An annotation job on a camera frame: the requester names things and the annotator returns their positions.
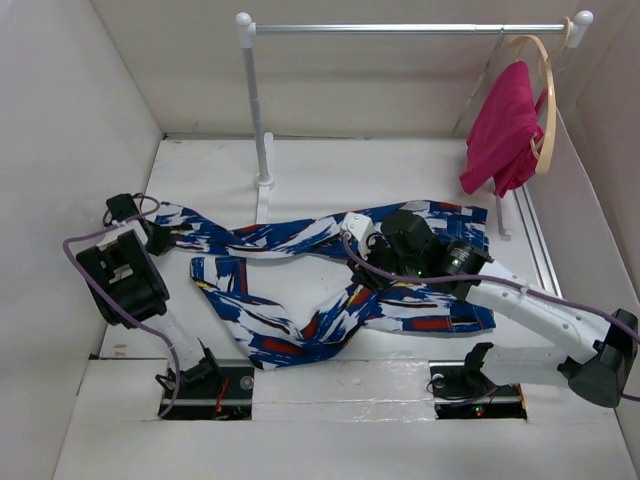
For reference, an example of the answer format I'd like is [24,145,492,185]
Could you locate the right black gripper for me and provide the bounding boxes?
[347,232,423,293]

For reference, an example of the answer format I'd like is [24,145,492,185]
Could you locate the blue white red patterned trousers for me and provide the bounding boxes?
[155,202,497,370]

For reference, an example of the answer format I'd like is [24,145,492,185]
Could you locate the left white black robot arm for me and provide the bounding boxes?
[75,193,225,399]

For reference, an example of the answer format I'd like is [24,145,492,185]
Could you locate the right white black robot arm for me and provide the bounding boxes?
[341,210,639,408]

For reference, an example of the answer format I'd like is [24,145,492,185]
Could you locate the clear plastic hanger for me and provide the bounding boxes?
[451,28,506,137]

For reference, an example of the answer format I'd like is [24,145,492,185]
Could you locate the beige wooden hanger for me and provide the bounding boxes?
[510,17,573,175]

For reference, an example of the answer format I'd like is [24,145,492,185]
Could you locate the magenta pink garment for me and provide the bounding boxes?
[459,61,544,197]

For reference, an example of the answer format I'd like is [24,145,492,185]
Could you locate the white and silver clothes rack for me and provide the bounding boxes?
[235,10,595,239]

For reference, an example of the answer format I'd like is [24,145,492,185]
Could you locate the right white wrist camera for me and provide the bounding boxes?
[340,212,376,257]

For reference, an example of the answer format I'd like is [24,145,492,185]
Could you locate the aluminium rail at right wall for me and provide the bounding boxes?
[513,186,562,297]

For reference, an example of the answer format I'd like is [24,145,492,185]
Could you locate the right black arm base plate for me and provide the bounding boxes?
[425,361,527,421]

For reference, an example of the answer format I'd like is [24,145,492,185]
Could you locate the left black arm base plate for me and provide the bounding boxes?
[156,364,254,421]

